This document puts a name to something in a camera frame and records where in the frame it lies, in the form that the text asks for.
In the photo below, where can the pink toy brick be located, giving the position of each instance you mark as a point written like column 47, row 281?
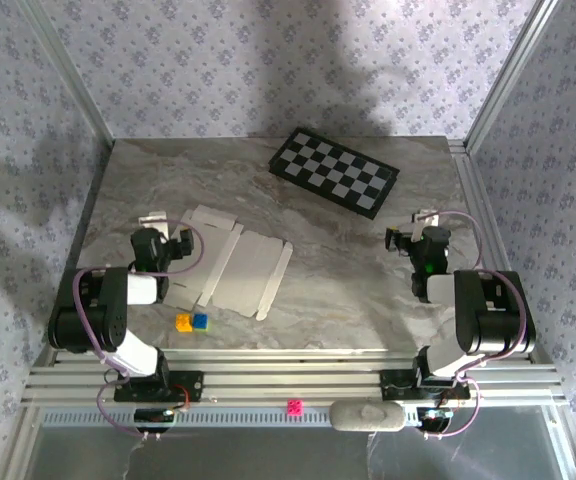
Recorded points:
column 296, row 407

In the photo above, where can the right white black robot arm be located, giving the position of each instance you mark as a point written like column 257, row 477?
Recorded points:
column 440, row 290

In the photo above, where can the aluminium side rail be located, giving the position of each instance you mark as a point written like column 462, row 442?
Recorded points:
column 466, row 180

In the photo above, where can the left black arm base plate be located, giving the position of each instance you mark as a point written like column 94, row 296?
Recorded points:
column 188, row 387

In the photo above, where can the left aluminium frame post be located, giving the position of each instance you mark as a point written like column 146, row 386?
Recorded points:
column 72, row 75

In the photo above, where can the grey oval stone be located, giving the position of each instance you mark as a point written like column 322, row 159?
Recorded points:
column 366, row 416

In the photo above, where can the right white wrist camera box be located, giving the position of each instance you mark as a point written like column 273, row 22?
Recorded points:
column 428, row 222

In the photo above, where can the aluminium frame post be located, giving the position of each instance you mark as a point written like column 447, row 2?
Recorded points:
column 511, row 75
column 72, row 75

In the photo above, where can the grey metal sheet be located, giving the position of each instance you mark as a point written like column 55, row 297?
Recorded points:
column 268, row 455

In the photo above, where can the right small circuit board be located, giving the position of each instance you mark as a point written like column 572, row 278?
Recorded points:
column 435, row 416

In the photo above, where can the white paper box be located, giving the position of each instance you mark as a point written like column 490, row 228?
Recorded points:
column 248, row 270

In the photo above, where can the small circuit board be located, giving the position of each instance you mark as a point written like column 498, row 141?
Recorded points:
column 435, row 416
column 153, row 415

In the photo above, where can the black white checkerboard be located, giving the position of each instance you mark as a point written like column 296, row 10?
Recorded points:
column 335, row 172

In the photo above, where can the left small circuit board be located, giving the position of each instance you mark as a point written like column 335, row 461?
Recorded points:
column 153, row 415

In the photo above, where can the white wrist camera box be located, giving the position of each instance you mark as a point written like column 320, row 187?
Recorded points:
column 428, row 222
column 150, row 220

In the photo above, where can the aluminium rail bed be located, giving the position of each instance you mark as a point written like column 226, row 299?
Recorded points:
column 288, row 380

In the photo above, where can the orange yellow toy brick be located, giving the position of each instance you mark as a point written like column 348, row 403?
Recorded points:
column 184, row 323

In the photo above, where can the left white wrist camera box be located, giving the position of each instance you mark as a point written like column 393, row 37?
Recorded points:
column 150, row 220

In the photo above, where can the right aluminium frame post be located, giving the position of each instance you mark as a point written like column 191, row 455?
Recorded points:
column 511, row 75

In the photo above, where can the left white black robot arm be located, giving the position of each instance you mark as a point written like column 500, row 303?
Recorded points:
column 143, row 290

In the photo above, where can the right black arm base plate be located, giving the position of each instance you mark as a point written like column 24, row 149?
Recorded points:
column 393, row 385

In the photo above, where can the blue green toy brick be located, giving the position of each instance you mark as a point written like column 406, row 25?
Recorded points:
column 200, row 322

